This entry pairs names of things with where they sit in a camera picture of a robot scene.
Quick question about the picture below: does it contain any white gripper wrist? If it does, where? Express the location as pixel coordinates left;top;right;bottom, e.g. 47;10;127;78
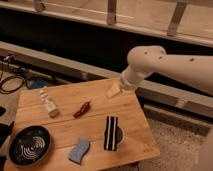
107;69;144;98

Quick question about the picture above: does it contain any black white striped cloth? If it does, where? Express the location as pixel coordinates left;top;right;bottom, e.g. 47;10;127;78
104;116;118;151

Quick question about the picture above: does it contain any black cable loop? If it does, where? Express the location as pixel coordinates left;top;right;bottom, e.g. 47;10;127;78
0;74;26;95

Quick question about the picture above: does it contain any blue sponge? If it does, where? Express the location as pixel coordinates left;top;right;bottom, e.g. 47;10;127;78
68;138;90;164

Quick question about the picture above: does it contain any black bowl with spiral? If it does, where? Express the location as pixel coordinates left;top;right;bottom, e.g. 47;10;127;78
8;125;51;167

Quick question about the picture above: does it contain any dark red pepper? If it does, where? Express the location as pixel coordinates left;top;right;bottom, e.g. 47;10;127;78
74;102;90;118

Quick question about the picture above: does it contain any black object at left edge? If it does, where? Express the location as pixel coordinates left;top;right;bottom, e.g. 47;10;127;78
0;106;14;148

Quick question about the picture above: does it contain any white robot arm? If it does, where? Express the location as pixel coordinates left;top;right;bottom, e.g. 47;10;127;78
107;45;213;171

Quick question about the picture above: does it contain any white tube bottle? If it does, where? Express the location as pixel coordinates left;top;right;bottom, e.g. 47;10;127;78
40;90;59;118

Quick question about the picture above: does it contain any white cup under cloth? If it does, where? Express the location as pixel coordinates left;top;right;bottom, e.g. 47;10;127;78
116;127;124;145

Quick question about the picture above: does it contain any blue object on floor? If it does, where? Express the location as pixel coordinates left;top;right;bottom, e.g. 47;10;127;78
29;80;46;89

